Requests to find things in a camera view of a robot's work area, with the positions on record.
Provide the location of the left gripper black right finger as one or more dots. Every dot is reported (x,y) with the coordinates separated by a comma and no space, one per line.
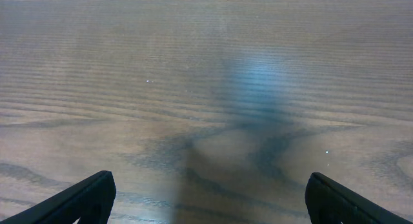
(329,202)

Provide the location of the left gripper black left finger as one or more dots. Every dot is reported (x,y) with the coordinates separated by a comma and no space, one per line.
(89,201)

